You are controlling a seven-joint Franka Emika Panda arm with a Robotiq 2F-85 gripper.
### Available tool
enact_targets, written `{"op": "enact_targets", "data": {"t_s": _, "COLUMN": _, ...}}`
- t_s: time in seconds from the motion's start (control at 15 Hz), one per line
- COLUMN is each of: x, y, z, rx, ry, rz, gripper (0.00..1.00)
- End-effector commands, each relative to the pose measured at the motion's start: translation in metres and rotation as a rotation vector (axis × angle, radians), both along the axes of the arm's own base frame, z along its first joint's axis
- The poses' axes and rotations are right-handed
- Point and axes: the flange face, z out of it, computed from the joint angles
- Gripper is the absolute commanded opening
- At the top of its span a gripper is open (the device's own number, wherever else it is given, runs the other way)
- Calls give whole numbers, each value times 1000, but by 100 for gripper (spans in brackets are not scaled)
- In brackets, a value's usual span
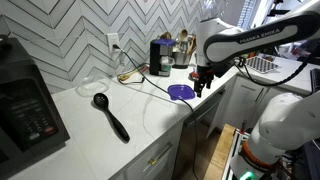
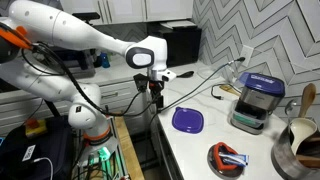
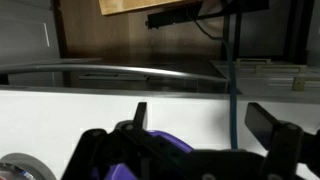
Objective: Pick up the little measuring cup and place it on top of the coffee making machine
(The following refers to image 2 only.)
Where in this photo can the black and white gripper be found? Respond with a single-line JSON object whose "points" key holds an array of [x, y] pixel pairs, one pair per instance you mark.
{"points": [[155, 81]]}

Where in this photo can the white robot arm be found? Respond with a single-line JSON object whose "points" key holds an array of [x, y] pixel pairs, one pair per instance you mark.
{"points": [[29, 25]]}

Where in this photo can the silver coffee making machine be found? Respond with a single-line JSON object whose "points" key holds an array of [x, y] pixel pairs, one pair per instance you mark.
{"points": [[251, 112]]}

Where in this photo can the white drawer cabinets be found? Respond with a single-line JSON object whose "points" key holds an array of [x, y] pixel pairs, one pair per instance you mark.
{"points": [[17, 105]]}

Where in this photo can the purple plastic container lid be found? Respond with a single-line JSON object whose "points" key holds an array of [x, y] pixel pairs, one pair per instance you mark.
{"points": [[188, 120]]}

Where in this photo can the black spoon on counter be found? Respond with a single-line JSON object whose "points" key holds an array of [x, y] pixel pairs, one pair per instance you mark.
{"points": [[186, 74]]}

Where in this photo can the black box appliance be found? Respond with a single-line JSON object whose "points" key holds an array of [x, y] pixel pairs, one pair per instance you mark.
{"points": [[183, 42]]}

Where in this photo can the blue bottle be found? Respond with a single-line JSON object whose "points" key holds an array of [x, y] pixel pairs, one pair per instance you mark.
{"points": [[105, 61]]}

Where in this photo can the wooden board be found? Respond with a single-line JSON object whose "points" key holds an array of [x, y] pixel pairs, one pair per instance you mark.
{"points": [[129, 153]]}

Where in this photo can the red heart cookie cutter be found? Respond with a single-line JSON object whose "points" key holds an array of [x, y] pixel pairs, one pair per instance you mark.
{"points": [[219, 151]]}

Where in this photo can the blue white toothpaste tube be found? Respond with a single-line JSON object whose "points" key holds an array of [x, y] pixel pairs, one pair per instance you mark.
{"points": [[235, 159]]}

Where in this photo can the white upper cabinets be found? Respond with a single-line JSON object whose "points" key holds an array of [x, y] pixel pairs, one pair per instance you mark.
{"points": [[129, 11]]}

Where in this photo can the small round steel plate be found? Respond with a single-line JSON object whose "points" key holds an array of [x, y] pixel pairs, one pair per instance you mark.
{"points": [[224, 174]]}

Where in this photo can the blue lidded plastic container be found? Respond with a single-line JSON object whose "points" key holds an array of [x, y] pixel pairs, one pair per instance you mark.
{"points": [[263, 83]]}

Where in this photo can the black bag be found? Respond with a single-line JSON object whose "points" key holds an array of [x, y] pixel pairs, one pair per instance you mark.
{"points": [[45, 157]]}

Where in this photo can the yellow emergency stop button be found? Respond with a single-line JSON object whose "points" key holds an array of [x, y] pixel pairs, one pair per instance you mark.
{"points": [[34, 128]]}

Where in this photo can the silver ladle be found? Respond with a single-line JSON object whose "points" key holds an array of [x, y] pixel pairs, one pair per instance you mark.
{"points": [[289, 107]]}

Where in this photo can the white ladle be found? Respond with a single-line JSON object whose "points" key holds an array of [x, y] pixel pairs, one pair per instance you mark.
{"points": [[301, 129]]}

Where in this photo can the wooden spoon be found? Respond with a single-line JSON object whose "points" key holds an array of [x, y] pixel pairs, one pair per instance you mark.
{"points": [[307, 99]]}

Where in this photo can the large steel pot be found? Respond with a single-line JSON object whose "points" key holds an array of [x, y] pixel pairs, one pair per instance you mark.
{"points": [[286, 163]]}

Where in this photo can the white wall outlet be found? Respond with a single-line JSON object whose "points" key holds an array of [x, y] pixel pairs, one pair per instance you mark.
{"points": [[246, 52]]}

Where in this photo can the black camera on stand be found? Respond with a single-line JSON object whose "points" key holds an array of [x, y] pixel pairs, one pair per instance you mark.
{"points": [[87, 16]]}

